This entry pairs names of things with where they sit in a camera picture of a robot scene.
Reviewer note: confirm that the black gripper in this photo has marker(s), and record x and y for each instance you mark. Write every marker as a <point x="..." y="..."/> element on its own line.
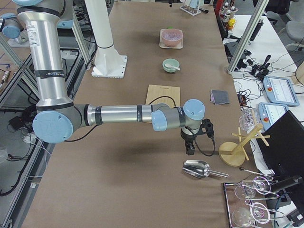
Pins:
<point x="187" y="138"/>

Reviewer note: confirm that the white ceramic spoon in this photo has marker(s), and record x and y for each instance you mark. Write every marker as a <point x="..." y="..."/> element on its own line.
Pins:
<point x="172" y="66"/>

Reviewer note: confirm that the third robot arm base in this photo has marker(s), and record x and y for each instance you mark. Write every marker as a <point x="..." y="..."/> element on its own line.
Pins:
<point x="11" y="28"/>

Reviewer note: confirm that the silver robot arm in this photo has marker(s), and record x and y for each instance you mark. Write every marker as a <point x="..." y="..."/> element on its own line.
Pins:
<point x="58" y="117"/>

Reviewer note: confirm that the metal ice scoop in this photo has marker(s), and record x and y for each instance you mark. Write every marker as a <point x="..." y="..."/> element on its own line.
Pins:
<point x="200" y="169"/>

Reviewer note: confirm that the green bowl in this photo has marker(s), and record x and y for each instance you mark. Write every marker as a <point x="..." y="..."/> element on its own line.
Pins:
<point x="172" y="62"/>

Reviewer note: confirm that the pink bowl with ice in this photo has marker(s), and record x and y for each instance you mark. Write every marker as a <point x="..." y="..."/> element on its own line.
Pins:
<point x="171" y="37"/>

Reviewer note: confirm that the wooden cup stand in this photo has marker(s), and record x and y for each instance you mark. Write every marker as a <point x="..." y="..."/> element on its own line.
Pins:
<point x="234" y="154"/>

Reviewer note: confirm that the grey folded cloths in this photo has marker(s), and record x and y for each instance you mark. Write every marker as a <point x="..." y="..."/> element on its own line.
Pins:
<point x="219" y="97"/>

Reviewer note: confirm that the clear plastic container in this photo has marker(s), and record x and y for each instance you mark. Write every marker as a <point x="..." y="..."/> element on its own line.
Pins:
<point x="248" y="119"/>

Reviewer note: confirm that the bamboo cutting board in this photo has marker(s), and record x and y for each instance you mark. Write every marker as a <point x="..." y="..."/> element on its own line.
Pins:
<point x="169" y="95"/>

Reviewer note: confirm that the upper wine glass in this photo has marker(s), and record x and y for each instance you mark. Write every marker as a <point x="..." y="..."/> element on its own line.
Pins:
<point x="246" y="189"/>

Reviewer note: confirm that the wine glass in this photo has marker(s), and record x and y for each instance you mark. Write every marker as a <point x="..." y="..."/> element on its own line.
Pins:
<point x="257" y="214"/>
<point x="246" y="189"/>

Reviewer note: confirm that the lower blue teach pendant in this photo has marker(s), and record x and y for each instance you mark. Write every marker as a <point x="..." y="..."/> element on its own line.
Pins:
<point x="269" y="113"/>

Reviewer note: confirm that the blue teach pendant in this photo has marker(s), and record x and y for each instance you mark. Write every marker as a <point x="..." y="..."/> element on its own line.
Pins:
<point x="269" y="113"/>
<point x="280" y="91"/>

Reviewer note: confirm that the black monitor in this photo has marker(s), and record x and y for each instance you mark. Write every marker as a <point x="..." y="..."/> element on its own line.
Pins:
<point x="285" y="153"/>

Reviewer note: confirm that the lower wine glass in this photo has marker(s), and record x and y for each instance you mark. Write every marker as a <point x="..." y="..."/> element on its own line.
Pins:
<point x="257" y="214"/>

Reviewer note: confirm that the upper blue teach pendant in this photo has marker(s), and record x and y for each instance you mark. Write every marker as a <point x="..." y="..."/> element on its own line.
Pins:
<point x="280" y="91"/>

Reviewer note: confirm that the cream plastic tray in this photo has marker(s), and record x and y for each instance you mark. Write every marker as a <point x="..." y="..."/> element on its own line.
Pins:
<point x="161" y="44"/>

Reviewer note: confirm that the white dish rack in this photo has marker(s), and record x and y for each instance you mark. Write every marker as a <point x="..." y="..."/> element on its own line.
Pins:
<point x="192" y="7"/>

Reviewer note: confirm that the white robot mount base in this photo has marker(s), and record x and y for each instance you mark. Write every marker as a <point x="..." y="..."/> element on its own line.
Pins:
<point x="108" y="62"/>

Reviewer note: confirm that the aluminium frame post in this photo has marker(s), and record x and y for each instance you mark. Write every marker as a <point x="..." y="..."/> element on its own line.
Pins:
<point x="259" y="9"/>

